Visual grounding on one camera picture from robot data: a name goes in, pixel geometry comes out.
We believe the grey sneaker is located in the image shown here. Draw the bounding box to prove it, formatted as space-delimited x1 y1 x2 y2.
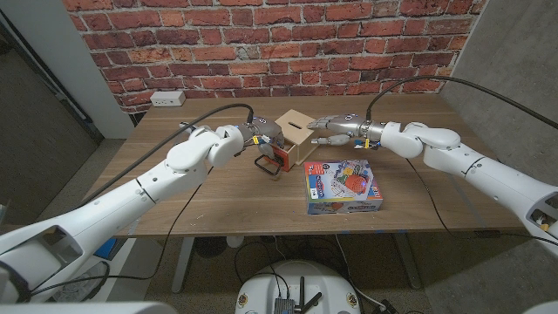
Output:
56 261 110 303

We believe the blue floor pad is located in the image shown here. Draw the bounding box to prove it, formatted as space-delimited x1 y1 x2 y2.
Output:
93 237 119 262

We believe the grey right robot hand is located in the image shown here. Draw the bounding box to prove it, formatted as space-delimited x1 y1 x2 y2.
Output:
306 113 387 149

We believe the white power outlet strip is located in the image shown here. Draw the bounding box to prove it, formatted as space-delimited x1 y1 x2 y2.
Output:
149 90 187 108

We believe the wooden box with slot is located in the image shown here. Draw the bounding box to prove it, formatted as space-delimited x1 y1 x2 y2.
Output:
274 109 323 167

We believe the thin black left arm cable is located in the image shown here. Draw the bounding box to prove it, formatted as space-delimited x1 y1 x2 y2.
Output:
28 181 207 296

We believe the wooden drawer with red front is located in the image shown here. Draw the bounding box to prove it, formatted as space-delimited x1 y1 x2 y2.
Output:
254 139 297 176

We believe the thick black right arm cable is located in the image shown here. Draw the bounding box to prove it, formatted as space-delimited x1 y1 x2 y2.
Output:
365 75 558 131

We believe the printed red brick backdrop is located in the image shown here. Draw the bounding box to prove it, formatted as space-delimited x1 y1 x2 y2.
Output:
63 0 489 115

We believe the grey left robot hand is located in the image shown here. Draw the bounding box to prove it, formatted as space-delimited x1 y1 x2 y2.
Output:
237 115 287 158

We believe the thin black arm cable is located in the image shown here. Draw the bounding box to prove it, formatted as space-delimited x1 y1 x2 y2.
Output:
405 158 558 249
28 181 207 296

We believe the colourful toy package box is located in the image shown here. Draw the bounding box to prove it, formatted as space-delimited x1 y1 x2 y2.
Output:
303 159 384 215

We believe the white table leg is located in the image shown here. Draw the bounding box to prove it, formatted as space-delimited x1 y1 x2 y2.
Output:
171 237 196 293

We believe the dark table leg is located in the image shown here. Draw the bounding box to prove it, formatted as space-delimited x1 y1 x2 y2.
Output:
394 233 423 290

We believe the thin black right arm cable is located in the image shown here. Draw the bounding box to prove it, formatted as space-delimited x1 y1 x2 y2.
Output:
405 158 558 249

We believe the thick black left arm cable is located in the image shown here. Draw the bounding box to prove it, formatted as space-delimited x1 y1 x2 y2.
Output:
78 103 255 207

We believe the small grey computer box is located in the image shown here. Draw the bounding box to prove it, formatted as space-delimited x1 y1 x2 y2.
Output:
273 297 296 314

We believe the white robot torso base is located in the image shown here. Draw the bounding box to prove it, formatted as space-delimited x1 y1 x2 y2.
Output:
235 260 362 314

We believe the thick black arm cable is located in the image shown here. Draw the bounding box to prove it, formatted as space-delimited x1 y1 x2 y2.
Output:
365 75 558 131
78 103 255 207

